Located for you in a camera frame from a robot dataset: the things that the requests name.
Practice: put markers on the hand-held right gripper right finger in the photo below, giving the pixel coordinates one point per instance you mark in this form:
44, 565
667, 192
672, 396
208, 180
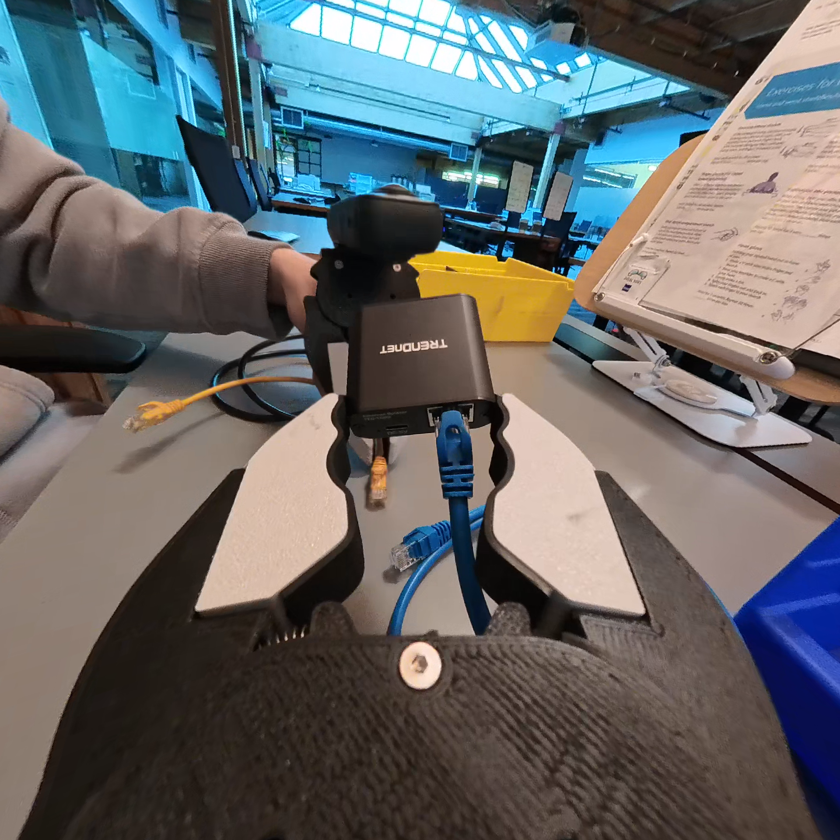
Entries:
558, 518

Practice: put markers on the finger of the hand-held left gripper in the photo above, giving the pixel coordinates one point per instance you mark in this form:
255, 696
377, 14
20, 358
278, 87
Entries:
359, 454

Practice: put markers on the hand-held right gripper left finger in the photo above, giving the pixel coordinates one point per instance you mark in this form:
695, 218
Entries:
282, 512

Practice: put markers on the black network switch box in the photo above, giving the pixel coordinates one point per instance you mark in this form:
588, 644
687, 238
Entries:
420, 367

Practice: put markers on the person's left forearm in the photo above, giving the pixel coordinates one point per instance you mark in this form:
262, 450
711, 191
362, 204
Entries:
118, 243

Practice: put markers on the grey desk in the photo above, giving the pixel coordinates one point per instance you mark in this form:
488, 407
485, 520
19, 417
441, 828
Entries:
623, 472

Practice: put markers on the person's left hand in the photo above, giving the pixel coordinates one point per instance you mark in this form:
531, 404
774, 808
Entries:
292, 279

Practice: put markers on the background wooden table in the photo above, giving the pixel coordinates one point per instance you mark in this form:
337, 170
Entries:
289, 239

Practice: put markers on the yellow plastic bin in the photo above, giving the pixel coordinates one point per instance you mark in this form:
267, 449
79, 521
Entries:
512, 298

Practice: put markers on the white standing board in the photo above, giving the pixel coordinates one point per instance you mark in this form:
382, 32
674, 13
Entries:
558, 195
519, 187

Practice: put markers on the black office chair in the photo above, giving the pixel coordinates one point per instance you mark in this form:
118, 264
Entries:
213, 170

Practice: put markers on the small white card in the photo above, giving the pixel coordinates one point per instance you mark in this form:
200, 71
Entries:
633, 282

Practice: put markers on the wooden book stand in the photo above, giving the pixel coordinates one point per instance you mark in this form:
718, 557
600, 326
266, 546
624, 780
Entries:
617, 249

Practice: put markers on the black chair armrest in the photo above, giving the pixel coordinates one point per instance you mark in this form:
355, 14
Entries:
72, 348

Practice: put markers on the person's grey hoodie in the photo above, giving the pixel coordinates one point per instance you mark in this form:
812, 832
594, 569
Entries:
26, 433

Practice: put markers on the blue plastic bin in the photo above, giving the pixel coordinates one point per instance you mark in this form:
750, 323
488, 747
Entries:
797, 643

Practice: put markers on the ceiling projector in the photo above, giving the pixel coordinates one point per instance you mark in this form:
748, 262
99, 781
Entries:
558, 38

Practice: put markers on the printed paper sheet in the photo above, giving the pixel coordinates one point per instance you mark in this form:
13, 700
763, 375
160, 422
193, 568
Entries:
754, 223

